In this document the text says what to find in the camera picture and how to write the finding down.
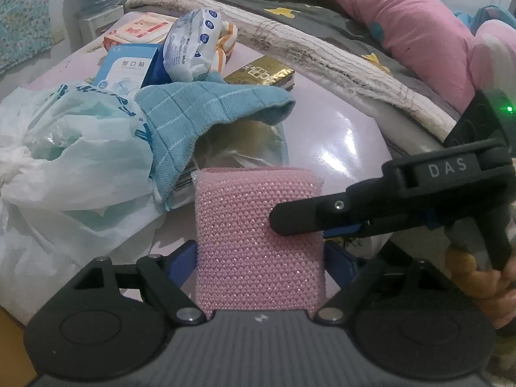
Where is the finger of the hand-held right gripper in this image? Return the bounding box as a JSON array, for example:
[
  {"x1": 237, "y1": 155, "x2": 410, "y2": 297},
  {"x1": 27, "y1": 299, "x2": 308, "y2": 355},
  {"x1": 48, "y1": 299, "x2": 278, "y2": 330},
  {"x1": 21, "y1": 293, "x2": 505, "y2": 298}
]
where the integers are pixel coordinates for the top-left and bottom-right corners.
[
  {"x1": 322, "y1": 211, "x2": 438, "y2": 239},
  {"x1": 269, "y1": 177, "x2": 408, "y2": 238}
]

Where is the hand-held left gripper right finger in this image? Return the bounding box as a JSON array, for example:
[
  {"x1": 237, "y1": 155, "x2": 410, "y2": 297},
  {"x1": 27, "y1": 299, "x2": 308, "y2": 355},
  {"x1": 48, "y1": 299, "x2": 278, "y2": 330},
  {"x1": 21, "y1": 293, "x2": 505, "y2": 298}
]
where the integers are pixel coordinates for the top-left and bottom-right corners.
[{"x1": 313, "y1": 242, "x2": 444, "y2": 325}]

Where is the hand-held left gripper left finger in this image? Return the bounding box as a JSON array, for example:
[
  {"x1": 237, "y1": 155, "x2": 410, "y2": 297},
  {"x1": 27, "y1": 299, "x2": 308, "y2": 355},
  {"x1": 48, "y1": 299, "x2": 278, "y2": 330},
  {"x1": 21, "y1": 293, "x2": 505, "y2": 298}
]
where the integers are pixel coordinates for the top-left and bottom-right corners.
[{"x1": 73, "y1": 240, "x2": 208, "y2": 325}]

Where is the pink knitted sponge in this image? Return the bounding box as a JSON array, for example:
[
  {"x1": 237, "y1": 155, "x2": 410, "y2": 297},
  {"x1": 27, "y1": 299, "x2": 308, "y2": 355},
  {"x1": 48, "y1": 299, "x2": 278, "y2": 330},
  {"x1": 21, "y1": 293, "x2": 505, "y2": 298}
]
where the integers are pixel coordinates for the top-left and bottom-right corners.
[{"x1": 193, "y1": 166, "x2": 326, "y2": 319}]

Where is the blue checked cloth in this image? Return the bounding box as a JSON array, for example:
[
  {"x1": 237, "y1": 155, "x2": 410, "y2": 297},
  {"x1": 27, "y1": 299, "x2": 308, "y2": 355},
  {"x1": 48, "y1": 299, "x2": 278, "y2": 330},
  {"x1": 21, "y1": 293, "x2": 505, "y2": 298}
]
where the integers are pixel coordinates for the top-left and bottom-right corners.
[{"x1": 134, "y1": 72, "x2": 297, "y2": 210}]

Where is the gold tissue pack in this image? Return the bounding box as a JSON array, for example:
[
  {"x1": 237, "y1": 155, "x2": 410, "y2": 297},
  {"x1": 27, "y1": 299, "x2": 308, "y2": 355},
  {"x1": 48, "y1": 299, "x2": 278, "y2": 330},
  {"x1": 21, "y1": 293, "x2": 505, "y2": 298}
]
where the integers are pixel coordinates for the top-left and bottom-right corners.
[{"x1": 223, "y1": 56, "x2": 296, "y2": 89}]

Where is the orange striped cloth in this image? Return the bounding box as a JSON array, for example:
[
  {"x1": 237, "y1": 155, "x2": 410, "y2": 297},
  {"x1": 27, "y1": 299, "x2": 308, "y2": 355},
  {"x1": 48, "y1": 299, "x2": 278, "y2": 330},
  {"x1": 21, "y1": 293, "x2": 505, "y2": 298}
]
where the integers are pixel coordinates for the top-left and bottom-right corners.
[{"x1": 210, "y1": 22, "x2": 238, "y2": 74}]

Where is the blue bandage box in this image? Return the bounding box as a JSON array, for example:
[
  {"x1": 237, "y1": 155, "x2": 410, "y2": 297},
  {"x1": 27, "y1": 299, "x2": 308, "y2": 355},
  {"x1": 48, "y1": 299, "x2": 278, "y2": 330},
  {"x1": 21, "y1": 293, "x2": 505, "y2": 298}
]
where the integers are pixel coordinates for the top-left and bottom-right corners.
[{"x1": 94, "y1": 44, "x2": 168, "y2": 93}]

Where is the blue white cotton pack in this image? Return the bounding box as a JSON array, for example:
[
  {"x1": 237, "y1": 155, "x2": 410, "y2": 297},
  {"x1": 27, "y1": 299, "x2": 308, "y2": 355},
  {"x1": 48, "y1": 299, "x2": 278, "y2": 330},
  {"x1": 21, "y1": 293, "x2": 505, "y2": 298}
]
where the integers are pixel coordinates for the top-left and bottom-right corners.
[{"x1": 163, "y1": 8, "x2": 222, "y2": 82}]

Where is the person's right hand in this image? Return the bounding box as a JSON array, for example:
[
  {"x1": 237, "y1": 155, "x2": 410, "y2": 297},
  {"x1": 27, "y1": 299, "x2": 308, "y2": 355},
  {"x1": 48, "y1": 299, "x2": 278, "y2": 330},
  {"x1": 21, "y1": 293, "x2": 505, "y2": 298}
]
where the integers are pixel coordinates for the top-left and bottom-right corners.
[{"x1": 445, "y1": 246, "x2": 516, "y2": 329}]

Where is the pink white cushion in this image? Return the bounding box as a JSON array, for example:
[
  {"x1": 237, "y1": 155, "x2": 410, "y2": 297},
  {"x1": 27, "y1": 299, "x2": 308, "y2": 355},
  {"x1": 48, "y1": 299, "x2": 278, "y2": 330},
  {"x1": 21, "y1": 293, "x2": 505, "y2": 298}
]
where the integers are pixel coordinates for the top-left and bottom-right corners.
[{"x1": 470, "y1": 20, "x2": 516, "y2": 103}]

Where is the beige checked blanket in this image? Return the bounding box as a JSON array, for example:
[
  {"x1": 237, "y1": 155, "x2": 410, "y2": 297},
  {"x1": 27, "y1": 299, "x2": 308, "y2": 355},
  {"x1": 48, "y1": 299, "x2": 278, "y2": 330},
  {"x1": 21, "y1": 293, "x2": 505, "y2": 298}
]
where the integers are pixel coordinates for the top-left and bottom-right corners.
[{"x1": 125, "y1": 0, "x2": 458, "y2": 140}]

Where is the large white plastic bag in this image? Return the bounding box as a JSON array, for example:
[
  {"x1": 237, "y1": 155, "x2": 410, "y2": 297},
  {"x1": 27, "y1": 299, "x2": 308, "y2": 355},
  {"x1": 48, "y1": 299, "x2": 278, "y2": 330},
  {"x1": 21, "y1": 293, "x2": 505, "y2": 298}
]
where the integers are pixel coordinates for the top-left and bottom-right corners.
[{"x1": 0, "y1": 83, "x2": 202, "y2": 327}]

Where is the pink pillow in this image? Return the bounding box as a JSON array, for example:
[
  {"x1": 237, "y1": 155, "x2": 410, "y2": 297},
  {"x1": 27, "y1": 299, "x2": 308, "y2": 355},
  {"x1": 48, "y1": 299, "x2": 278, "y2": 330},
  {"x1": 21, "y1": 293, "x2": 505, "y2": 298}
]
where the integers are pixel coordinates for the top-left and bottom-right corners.
[{"x1": 332, "y1": 0, "x2": 490, "y2": 114}]

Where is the grey printed blanket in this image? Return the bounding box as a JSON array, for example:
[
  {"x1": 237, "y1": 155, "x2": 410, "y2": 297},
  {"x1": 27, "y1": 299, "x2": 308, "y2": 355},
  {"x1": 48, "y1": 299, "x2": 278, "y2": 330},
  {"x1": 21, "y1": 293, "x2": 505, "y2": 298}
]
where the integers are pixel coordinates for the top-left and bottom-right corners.
[{"x1": 189, "y1": 0, "x2": 476, "y2": 158}]

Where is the red white wet wipes pack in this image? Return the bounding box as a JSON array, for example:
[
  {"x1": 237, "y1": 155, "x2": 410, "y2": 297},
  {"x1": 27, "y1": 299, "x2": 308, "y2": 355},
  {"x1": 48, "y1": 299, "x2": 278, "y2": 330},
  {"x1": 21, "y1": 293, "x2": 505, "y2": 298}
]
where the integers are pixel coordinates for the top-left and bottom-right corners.
[{"x1": 103, "y1": 12, "x2": 180, "y2": 51}]

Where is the white water dispenser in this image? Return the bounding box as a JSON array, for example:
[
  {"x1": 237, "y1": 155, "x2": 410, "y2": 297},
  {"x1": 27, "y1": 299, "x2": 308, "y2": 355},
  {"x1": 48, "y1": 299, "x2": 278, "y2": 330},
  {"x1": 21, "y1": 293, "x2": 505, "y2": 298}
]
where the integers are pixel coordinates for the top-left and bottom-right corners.
[{"x1": 78, "y1": 5, "x2": 125, "y2": 45}]

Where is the floral hanging cloth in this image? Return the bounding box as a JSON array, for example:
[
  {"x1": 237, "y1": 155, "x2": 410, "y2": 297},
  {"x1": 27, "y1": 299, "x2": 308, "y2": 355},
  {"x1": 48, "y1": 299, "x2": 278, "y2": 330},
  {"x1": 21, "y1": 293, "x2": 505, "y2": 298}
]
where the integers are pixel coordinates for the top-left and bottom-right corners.
[{"x1": 0, "y1": 0, "x2": 61, "y2": 75}]

